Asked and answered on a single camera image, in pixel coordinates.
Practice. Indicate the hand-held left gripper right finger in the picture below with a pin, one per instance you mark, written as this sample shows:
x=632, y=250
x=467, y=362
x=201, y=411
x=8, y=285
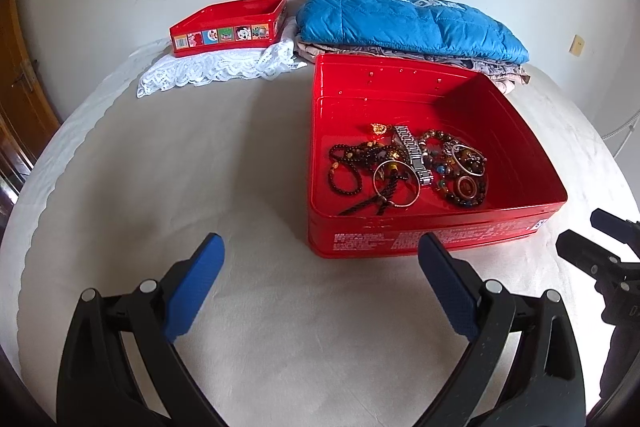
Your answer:
x=450, y=292

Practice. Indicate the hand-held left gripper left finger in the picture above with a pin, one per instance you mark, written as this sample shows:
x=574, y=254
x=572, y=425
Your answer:
x=195, y=292

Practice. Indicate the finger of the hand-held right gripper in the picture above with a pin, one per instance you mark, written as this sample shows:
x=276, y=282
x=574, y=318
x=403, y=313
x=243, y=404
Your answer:
x=612, y=224
x=580, y=252

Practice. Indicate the amber oval pendant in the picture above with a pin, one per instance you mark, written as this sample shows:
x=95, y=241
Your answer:
x=468, y=187

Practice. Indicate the thin silver bangle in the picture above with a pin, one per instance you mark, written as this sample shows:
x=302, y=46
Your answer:
x=456, y=162

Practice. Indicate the large red tin box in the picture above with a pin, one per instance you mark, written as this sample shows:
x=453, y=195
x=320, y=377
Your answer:
x=510, y=142

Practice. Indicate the thin gold bangle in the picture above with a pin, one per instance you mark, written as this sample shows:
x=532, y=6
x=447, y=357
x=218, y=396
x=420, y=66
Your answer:
x=376, y=179

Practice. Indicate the silver metal wristwatch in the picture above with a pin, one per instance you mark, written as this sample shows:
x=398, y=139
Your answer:
x=412, y=149

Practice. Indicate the small gold pendant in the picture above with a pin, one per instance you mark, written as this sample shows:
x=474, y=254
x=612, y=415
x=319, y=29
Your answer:
x=379, y=129

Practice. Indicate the beige printed folded garment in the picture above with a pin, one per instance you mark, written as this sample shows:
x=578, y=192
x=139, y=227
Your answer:
x=500, y=74

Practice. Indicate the white lace cloth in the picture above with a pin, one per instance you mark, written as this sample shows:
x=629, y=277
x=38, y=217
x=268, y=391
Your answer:
x=200, y=72

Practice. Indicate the red tin lid cartoon print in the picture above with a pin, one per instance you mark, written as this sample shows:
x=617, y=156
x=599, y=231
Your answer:
x=225, y=34

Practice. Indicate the blue padded jacket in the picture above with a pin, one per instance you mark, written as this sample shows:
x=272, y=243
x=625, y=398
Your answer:
x=400, y=22

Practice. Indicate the brown wooden door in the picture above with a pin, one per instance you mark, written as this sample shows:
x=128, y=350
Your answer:
x=20, y=72

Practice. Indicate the beige wall socket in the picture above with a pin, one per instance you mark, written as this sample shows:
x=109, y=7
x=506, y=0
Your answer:
x=578, y=45

